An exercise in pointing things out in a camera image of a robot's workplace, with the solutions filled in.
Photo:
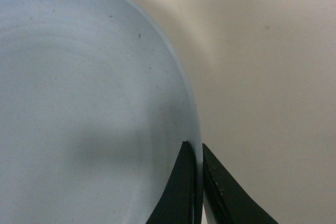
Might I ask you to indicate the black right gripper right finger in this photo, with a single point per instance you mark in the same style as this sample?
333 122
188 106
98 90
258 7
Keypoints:
225 199

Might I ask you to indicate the light blue plate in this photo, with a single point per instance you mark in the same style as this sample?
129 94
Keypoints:
95 105

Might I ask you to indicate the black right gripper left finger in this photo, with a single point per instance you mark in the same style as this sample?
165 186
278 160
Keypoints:
182 197

